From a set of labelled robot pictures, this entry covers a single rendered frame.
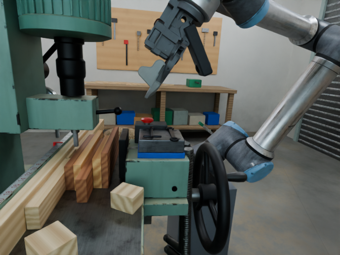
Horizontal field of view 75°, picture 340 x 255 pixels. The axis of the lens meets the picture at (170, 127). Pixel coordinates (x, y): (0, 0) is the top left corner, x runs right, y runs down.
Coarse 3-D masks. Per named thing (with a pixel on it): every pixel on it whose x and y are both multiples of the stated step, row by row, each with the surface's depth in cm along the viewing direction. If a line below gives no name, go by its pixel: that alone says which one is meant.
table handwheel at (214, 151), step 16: (208, 144) 59; (208, 160) 62; (192, 176) 74; (208, 176) 62; (224, 176) 50; (192, 192) 60; (208, 192) 59; (224, 192) 48; (224, 208) 48; (224, 224) 48; (208, 240) 59; (224, 240) 49
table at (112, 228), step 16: (112, 176) 51; (64, 192) 44; (96, 192) 44; (64, 208) 39; (80, 208) 39; (96, 208) 39; (112, 208) 39; (144, 208) 46; (160, 208) 47; (176, 208) 47; (48, 224) 35; (64, 224) 35; (80, 224) 35; (96, 224) 35; (112, 224) 36; (128, 224) 36; (80, 240) 32; (96, 240) 32; (112, 240) 32; (128, 240) 33
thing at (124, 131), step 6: (126, 132) 52; (120, 138) 48; (126, 138) 49; (120, 144) 47; (126, 144) 50; (120, 150) 47; (126, 150) 50; (120, 156) 48; (120, 162) 48; (120, 168) 48; (120, 174) 49
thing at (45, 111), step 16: (32, 96) 49; (48, 96) 50; (64, 96) 51; (80, 96) 52; (96, 96) 54; (32, 112) 48; (48, 112) 48; (64, 112) 48; (80, 112) 49; (32, 128) 48; (48, 128) 49; (64, 128) 49; (80, 128) 50
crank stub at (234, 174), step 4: (236, 172) 53; (240, 172) 53; (228, 176) 52; (232, 176) 52; (236, 176) 52; (240, 176) 52; (244, 176) 52; (228, 180) 52; (232, 180) 52; (236, 180) 52; (240, 180) 52; (244, 180) 52
